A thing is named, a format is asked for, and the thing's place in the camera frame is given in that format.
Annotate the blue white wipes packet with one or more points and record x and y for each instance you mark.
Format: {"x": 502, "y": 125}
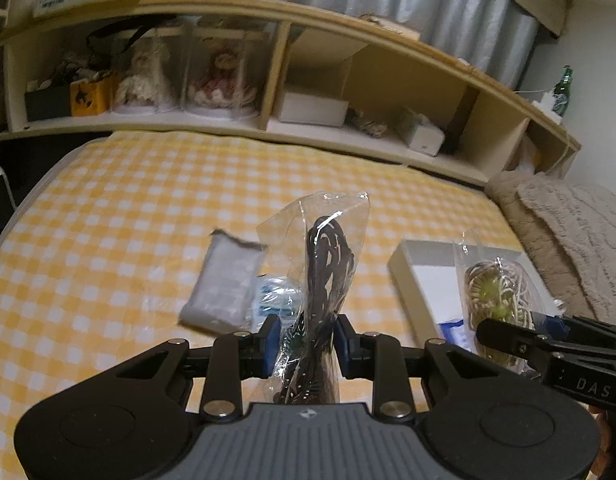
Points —
{"x": 275, "y": 295}

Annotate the brown fluffy blanket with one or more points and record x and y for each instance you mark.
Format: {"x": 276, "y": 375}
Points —
{"x": 518, "y": 220}

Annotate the yellow checked bed sheet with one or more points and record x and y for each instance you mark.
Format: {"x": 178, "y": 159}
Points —
{"x": 113, "y": 210}

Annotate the black box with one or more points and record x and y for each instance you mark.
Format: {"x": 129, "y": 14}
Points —
{"x": 47, "y": 104}

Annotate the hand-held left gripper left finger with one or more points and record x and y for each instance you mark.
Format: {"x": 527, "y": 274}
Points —
{"x": 271, "y": 342}

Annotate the wooden headboard shelf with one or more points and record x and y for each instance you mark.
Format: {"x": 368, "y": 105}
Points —
{"x": 338, "y": 22}

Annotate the white tissue box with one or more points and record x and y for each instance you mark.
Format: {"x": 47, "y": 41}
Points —
{"x": 423, "y": 135}

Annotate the cream doll in clear case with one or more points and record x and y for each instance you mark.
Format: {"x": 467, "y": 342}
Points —
{"x": 143, "y": 77}

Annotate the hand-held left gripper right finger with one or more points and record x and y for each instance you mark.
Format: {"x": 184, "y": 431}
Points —
{"x": 344, "y": 344}

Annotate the grey fluffy blanket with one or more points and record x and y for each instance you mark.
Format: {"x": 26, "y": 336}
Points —
{"x": 583, "y": 240}

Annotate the grey foil packet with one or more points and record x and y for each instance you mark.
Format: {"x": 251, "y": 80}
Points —
{"x": 223, "y": 285}

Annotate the white cardboard box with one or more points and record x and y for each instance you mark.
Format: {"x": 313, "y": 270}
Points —
{"x": 423, "y": 275}

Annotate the open white box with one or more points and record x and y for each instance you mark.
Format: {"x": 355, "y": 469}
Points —
{"x": 313, "y": 107}

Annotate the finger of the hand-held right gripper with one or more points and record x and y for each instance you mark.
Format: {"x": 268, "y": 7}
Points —
{"x": 550, "y": 325}
{"x": 513, "y": 340}

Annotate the yellow printed box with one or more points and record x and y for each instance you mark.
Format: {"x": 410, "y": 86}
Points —
{"x": 90, "y": 97}

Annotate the green glass bottle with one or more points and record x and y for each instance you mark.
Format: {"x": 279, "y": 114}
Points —
{"x": 563, "y": 92}

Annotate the pink doll in clear case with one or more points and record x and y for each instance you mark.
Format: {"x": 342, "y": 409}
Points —
{"x": 220, "y": 80}

